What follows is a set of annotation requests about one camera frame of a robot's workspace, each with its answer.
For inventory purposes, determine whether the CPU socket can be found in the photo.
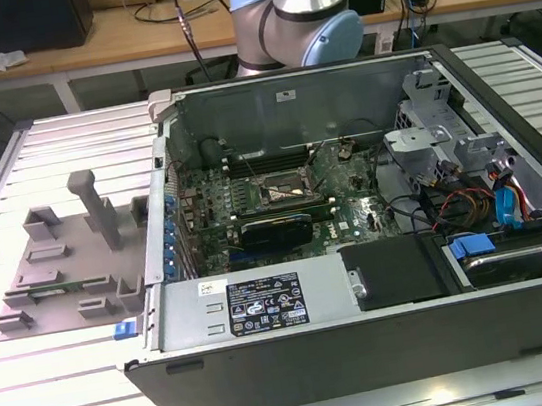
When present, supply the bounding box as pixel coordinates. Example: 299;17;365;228
254;164;315;211

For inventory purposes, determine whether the installed green RAM stick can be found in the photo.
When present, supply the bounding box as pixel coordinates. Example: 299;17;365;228
231;195;337;225

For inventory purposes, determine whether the black graphics card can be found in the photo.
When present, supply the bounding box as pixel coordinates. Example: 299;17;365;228
237;209;318;259

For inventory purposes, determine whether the black RAM slot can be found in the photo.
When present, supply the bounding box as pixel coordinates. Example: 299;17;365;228
232;153;311;177
233;144;309;165

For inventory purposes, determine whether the thin metal locking lever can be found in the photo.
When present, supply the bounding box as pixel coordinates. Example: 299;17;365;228
303;139;331;169
243;155;262;181

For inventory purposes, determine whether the green motherboard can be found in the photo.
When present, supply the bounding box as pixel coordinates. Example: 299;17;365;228
164;128;439;280

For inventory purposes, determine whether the coin battery holder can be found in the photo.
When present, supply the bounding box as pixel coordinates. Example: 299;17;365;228
335;138;360;162

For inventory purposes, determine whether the black power supply label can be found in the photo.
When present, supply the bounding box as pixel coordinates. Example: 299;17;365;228
225;271;311;340

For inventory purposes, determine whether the white handwritten sticker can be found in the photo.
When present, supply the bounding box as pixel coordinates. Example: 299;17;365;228
195;278;228;300

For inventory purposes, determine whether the silver power supply unit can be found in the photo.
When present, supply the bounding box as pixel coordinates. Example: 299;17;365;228
150;252;358;354

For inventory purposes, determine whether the silver metal drive cage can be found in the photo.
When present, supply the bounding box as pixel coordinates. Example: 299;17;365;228
373;57;520;190

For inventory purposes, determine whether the black open PC case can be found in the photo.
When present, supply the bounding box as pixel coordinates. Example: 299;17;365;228
83;29;542;406

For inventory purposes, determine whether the black power connector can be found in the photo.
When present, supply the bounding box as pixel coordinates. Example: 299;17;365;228
439;159;462;184

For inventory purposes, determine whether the blue case latch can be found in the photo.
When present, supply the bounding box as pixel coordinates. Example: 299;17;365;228
111;320;138;342

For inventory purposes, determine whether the grey plastic parts rack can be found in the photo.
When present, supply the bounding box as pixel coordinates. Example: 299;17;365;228
0;160;167;343

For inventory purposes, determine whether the blue disk carrier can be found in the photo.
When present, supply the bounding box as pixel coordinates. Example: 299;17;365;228
445;219;542;289

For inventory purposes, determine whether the wooden desk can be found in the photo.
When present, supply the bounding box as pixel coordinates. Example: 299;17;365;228
0;0;542;126

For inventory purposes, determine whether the silver hard disk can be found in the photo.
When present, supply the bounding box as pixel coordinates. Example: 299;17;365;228
459;245;542;291

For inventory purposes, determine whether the crumpled white paper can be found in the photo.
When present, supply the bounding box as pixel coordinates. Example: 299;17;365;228
0;40;31;73

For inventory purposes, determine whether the black computer tower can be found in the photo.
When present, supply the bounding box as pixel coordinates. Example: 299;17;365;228
0;0;98;59

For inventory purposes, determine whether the white case wall sticker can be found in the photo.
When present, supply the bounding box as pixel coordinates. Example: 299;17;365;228
273;87;299;104

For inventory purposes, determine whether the light grey case handle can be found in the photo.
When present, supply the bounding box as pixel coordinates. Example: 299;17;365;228
144;87;180;126

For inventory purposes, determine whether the black camera cable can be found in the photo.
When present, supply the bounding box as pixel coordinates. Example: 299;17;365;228
171;0;214;83

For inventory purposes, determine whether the red yellow wire bundle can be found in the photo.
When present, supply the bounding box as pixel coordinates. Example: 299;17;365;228
443;184;500;229

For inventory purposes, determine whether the blue flat data wire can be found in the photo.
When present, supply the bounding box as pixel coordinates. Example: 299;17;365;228
493;181;526;233

